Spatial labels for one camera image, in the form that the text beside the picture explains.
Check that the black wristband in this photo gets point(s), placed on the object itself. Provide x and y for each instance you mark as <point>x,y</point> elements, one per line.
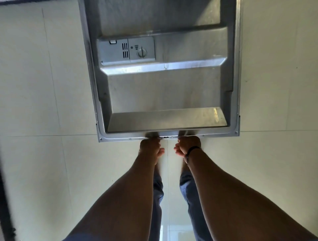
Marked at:
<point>192,148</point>

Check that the grey detergent dispenser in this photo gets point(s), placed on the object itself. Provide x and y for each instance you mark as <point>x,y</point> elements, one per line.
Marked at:
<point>111,52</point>

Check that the person's right forearm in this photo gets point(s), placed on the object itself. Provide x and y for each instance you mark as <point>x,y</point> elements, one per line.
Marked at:
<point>223,198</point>

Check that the person's left hand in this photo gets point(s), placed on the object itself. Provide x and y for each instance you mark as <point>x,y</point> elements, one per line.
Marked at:
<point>150,149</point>

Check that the silver dishwasher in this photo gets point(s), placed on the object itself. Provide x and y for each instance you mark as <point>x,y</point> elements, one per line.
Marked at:
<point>161,94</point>

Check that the person's left forearm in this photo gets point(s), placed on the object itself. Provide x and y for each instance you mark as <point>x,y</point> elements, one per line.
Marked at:
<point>119,203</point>

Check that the person's blue trousers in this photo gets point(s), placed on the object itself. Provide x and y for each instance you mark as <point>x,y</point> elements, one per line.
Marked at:
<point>193,203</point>

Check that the person's right hand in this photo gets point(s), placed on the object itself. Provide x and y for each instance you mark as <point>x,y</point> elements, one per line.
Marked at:
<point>187,144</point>

